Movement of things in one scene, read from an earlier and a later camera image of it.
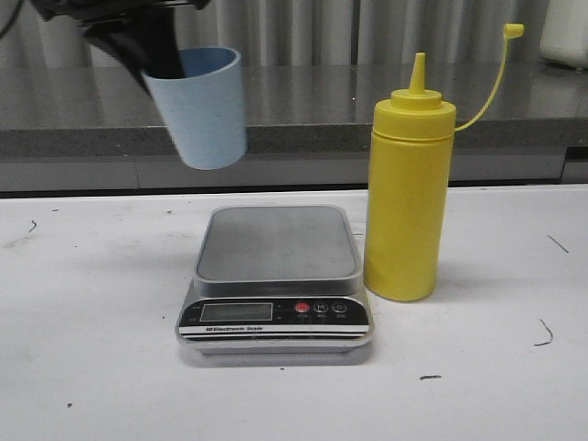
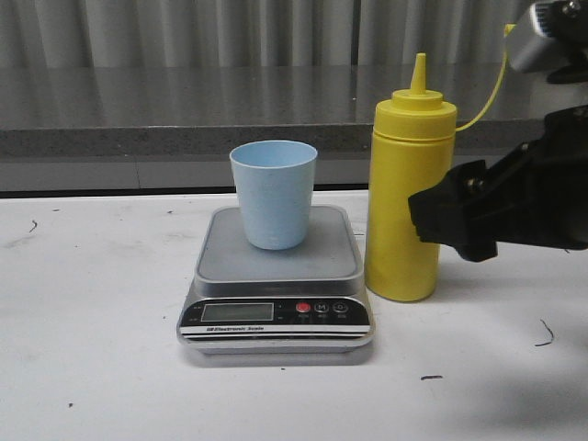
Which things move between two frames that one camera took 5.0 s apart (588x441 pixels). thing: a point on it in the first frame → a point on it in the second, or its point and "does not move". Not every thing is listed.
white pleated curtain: x=301 y=34 does not move
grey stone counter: x=85 y=130 does not move
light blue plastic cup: x=206 y=107 → x=275 y=183
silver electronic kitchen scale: x=276 y=280 does not move
